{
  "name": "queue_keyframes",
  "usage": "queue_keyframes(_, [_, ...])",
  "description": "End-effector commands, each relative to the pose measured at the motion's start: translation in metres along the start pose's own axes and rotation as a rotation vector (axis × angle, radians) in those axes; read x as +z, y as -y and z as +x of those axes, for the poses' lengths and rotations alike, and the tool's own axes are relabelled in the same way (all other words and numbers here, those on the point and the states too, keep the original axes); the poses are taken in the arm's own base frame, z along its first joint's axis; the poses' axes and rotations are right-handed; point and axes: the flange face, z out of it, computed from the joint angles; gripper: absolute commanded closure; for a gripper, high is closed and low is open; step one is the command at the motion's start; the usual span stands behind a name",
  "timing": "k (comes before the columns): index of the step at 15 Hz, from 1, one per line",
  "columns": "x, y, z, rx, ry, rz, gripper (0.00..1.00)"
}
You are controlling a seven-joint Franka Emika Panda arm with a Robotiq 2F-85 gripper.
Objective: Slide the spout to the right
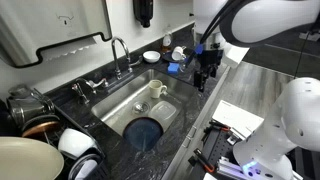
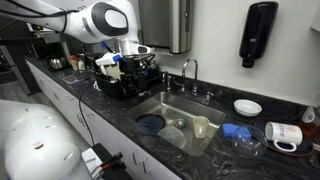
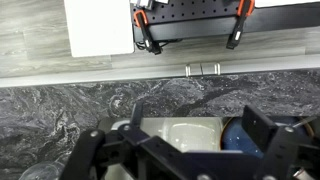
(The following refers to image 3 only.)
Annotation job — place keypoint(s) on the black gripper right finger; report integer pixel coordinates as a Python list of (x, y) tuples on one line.
[(283, 146)]

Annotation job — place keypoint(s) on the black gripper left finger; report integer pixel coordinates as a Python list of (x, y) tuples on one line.
[(90, 150)]

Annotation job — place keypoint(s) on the cream cup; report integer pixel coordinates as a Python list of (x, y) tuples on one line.
[(120, 124)]

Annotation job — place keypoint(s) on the blue plate with brown rim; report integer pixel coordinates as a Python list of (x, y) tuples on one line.
[(236, 136)]

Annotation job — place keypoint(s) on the stainless steel sink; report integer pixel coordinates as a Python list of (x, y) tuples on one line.
[(150, 125)]

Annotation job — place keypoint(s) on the white base cabinet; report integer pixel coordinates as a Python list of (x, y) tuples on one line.
[(100, 74)]

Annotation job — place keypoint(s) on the clear plastic bowl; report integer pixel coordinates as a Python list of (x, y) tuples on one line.
[(191, 135)]

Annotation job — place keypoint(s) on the white stand panel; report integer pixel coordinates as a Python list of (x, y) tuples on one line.
[(100, 26)]

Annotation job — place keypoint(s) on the orange black clamp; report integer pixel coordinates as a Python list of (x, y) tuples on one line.
[(145, 30), (240, 23)]

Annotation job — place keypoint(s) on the black perforated board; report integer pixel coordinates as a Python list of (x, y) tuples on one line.
[(193, 16)]

